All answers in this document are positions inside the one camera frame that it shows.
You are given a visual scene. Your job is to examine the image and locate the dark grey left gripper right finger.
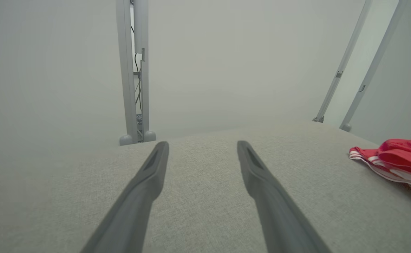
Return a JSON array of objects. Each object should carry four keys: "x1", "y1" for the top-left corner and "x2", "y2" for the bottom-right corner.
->
[{"x1": 238, "y1": 141, "x2": 332, "y2": 253}]

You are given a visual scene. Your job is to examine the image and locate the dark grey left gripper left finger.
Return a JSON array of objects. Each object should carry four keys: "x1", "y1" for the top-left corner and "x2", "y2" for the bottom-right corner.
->
[{"x1": 81, "y1": 142, "x2": 170, "y2": 253}]

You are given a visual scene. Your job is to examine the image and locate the red basketball jersey number 23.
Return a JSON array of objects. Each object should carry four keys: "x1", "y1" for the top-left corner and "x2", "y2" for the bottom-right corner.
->
[{"x1": 349, "y1": 138, "x2": 411, "y2": 204}]

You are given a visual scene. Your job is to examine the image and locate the grey fabric sofa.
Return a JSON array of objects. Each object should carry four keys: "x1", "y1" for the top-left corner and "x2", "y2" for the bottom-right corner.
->
[{"x1": 0, "y1": 121, "x2": 411, "y2": 253}]

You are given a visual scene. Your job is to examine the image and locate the grey double partition post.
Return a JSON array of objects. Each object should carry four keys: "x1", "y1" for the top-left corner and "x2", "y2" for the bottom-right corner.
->
[{"x1": 116, "y1": 0, "x2": 156, "y2": 146}]

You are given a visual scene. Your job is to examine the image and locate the grey post with round foot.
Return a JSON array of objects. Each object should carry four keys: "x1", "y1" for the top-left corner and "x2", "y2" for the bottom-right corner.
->
[{"x1": 340, "y1": 0, "x2": 408, "y2": 132}]

